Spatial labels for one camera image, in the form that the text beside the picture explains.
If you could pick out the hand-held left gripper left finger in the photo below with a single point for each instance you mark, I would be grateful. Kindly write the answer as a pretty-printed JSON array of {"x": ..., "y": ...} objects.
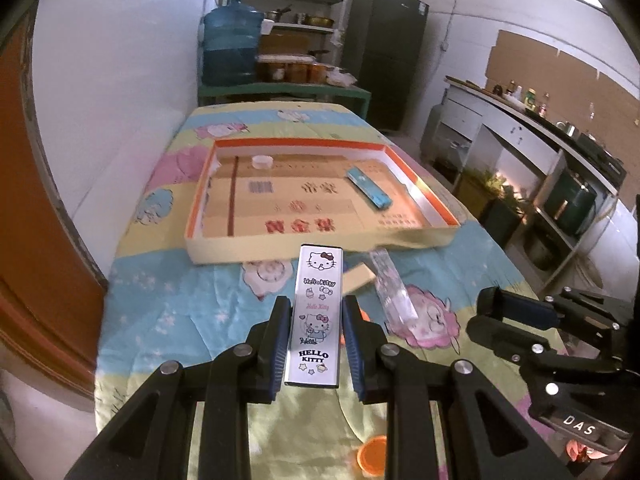
[{"x": 282, "y": 345}]

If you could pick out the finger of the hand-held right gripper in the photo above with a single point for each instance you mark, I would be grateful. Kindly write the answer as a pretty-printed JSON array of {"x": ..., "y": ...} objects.
[
  {"x": 525, "y": 312},
  {"x": 505, "y": 342}
]

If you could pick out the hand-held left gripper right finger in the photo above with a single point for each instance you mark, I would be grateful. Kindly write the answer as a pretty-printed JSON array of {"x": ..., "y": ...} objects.
[{"x": 352, "y": 350}]

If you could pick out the white cartoon print box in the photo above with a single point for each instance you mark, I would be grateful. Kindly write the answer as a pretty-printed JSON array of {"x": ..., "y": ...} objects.
[{"x": 315, "y": 310}]

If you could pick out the shiny silver rectangular box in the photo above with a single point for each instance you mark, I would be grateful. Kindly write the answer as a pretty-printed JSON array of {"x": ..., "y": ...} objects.
[{"x": 395, "y": 295}]

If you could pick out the orange bottle cap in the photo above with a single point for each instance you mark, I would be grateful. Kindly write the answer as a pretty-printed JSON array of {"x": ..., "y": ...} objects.
[{"x": 372, "y": 457}]

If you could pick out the shallow orange-rimmed cardboard box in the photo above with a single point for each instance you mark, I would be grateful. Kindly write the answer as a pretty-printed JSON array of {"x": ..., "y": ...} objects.
[{"x": 300, "y": 210}]

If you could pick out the crate with green plants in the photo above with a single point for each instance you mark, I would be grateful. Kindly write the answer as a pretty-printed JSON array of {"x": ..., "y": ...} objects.
[{"x": 492, "y": 200}]

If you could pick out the dark green appliance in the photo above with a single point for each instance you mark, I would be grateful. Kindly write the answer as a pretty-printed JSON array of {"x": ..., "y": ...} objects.
[{"x": 570, "y": 200}]

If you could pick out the teal rectangular box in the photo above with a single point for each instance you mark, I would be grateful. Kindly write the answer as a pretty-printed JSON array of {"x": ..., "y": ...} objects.
[{"x": 370, "y": 187}]

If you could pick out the black stove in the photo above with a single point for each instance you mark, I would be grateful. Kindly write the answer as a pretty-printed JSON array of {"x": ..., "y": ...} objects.
[{"x": 602, "y": 155}]

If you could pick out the white bottle cap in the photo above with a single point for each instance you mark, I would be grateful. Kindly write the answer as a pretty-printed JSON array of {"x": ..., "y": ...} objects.
[{"x": 262, "y": 162}]

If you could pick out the white kitchen counter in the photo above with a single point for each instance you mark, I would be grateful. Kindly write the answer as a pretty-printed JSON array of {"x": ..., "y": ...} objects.
[{"x": 500, "y": 125}]

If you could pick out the group of counter bottles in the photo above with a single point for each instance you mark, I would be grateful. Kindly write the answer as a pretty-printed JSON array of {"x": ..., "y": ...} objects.
[{"x": 527, "y": 97}]

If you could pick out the green table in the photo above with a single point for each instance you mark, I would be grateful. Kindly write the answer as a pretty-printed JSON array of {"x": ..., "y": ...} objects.
[{"x": 280, "y": 91}]

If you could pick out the white plastic bag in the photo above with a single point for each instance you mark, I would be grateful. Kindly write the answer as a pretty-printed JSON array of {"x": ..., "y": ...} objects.
[{"x": 341, "y": 77}]

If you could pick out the row of glass jars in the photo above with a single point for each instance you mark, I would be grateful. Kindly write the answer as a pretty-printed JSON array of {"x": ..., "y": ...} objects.
[{"x": 292, "y": 71}]

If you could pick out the orange door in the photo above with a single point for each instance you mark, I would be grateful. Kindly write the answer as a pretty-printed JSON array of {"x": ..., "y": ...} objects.
[{"x": 30, "y": 210}]

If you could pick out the dark green refrigerator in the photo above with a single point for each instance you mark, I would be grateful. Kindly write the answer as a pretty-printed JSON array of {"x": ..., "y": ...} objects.
[{"x": 385, "y": 55}]

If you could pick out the blue water jug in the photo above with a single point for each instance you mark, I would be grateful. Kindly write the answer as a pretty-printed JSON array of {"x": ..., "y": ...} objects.
[{"x": 232, "y": 45}]

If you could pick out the cardboard wall sheet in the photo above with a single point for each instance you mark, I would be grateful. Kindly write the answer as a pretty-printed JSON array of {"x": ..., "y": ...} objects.
[{"x": 550, "y": 70}]

